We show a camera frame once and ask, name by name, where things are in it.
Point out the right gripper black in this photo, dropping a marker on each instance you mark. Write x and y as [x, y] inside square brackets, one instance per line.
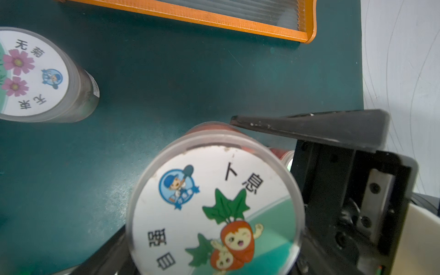
[356, 202]

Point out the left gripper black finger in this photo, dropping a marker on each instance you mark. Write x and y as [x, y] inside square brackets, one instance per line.
[113, 258]

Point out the jar with carrot lid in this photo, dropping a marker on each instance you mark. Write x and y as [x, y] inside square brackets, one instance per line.
[215, 202]

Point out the jar with purple flower lid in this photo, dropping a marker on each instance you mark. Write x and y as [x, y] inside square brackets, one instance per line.
[40, 83]

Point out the wooden two-tier shelf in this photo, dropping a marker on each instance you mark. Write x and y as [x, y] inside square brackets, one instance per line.
[291, 20]

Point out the jar with tomato lid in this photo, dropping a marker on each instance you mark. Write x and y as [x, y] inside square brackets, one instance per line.
[285, 156]

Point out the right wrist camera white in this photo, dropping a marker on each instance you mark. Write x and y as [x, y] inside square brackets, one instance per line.
[418, 250]

